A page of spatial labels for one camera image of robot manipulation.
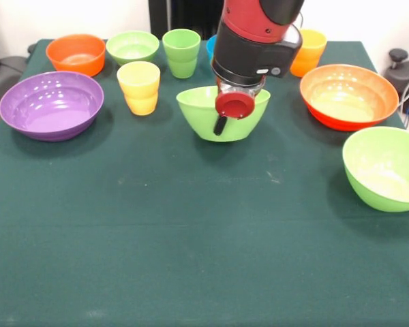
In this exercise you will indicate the large orange plastic bowl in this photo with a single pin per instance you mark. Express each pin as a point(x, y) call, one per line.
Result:
point(349, 98)

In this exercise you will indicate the green plastic cup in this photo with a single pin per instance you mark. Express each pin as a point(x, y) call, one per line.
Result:
point(181, 58)

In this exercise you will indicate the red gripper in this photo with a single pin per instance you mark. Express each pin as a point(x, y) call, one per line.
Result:
point(235, 105)

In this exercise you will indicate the yellow plastic cup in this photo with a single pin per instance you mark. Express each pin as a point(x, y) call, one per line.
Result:
point(138, 88)
point(311, 51)

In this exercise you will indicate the black knobbed equipment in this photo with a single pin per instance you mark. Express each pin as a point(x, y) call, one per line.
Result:
point(405, 78)

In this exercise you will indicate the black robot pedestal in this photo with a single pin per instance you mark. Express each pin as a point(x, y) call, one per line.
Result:
point(187, 15)

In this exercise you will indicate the small orange plastic bowl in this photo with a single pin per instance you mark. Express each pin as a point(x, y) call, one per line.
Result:
point(76, 51)

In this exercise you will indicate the large green plastic bowl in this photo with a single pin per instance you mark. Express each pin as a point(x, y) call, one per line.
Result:
point(197, 116)
point(385, 170)

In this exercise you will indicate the small green plastic bowl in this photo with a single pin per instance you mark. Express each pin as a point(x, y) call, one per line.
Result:
point(133, 46)

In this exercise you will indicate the purple plastic bowl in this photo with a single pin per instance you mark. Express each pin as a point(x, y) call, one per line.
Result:
point(51, 112)

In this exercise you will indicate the blue plastic bowl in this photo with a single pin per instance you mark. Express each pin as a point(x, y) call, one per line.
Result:
point(210, 49)

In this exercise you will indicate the dark green table cloth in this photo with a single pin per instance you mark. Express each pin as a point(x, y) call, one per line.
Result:
point(191, 221)

